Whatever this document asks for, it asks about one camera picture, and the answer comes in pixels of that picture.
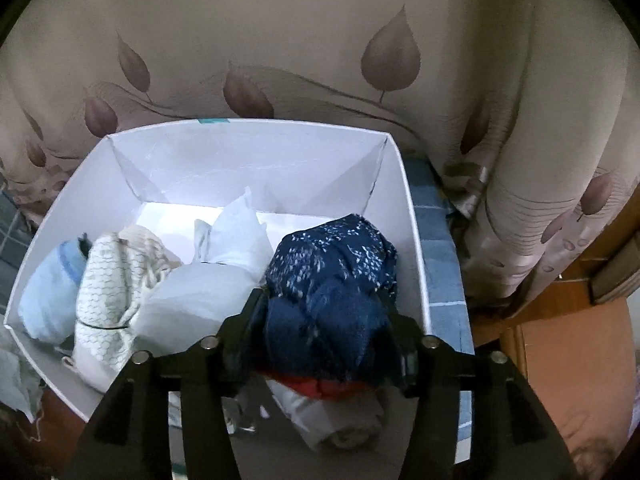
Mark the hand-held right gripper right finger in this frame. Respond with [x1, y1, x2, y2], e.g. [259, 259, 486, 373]
[385, 300, 576, 480]

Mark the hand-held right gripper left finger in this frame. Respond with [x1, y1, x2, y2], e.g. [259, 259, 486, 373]
[65, 287, 271, 480]

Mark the white smooth underwear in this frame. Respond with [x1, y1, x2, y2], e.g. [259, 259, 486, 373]
[132, 260, 266, 356]

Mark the navy speckled underwear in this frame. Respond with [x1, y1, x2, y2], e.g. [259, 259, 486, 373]
[260, 214, 401, 383]

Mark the red cloth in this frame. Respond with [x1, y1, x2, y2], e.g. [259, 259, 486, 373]
[257, 367, 373, 401]

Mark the white cloth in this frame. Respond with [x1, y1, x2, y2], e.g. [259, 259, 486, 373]
[265, 377, 386, 453]
[192, 186, 273, 266]

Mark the cream cloth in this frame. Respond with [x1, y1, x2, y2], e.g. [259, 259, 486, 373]
[120, 225, 183, 301]

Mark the white patterned underwear bundle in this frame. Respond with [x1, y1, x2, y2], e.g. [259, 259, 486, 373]
[72, 232, 173, 396]

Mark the white box with teal triangle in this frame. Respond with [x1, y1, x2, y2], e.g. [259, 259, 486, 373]
[2, 117, 433, 480]

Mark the light blue cloth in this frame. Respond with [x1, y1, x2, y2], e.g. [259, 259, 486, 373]
[20, 237, 93, 343]

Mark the blue checked cover cloth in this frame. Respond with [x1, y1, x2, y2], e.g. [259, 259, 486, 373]
[167, 157, 476, 480]

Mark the wooden furniture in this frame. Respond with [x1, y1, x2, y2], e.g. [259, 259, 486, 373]
[470, 230, 640, 480]

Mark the white plastic bag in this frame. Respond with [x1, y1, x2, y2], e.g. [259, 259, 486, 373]
[0, 330, 46, 421]

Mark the grey plaid blanket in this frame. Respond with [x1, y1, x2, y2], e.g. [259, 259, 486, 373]
[0, 190, 31, 281]

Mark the leaf-print curtain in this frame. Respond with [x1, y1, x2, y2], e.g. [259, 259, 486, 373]
[0, 0, 640, 311]

